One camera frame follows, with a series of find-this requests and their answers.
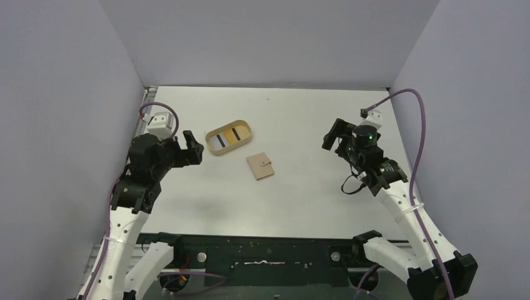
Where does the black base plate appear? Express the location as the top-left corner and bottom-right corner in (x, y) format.
(137, 232), (371, 287)

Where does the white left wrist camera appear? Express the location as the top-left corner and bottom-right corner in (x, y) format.
(146, 112), (174, 140)

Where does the oval wooden tray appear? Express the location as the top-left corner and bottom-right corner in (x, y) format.
(205, 119), (253, 156)

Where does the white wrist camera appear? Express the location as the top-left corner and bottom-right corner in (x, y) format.
(359, 109), (384, 130)
(146, 112), (174, 140)

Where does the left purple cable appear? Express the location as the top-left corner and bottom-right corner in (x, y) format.
(82, 101), (180, 300)

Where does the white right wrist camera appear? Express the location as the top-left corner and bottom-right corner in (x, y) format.
(359, 109), (384, 130)

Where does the aluminium rail frame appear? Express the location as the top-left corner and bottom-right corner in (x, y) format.
(76, 86), (158, 299)

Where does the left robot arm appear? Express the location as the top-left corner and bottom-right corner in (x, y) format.
(77, 130), (204, 299)

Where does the white card black stripe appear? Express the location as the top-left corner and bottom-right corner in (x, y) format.
(209, 133), (230, 151)

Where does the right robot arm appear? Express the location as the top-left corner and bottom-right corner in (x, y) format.
(322, 118), (478, 299)

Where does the beige card holder wallet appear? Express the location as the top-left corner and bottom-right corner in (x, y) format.
(246, 152), (275, 181)

